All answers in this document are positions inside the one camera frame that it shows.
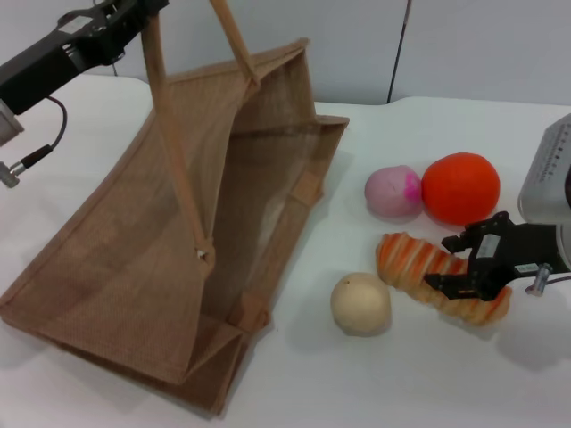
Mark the silver left cable connector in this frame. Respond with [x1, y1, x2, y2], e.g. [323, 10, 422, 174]
[0, 159, 24, 189]

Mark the silver cable connector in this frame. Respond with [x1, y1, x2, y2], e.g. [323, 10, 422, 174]
[0, 159, 24, 189]
[525, 262, 552, 297]

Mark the striped long bread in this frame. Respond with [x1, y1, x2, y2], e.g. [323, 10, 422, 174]
[375, 232, 514, 326]

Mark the beige egg yolk pastry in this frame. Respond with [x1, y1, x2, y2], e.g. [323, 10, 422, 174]
[329, 271, 393, 338]

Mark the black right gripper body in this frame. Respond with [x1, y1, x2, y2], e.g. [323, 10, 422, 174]
[468, 221, 571, 302]

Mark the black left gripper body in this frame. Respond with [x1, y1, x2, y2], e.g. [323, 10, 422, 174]
[0, 4, 149, 116]

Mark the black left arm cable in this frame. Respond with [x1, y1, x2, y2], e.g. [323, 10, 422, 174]
[20, 95, 69, 170]

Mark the pink peach bun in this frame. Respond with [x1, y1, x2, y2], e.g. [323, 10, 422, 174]
[364, 164, 424, 219]

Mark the brown woven handbag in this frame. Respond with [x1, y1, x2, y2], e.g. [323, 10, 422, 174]
[0, 0, 351, 414]

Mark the orange fruit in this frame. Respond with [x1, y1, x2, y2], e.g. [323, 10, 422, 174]
[420, 152, 501, 226]

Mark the silver right cable connector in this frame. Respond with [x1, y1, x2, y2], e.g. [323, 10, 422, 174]
[525, 262, 552, 297]

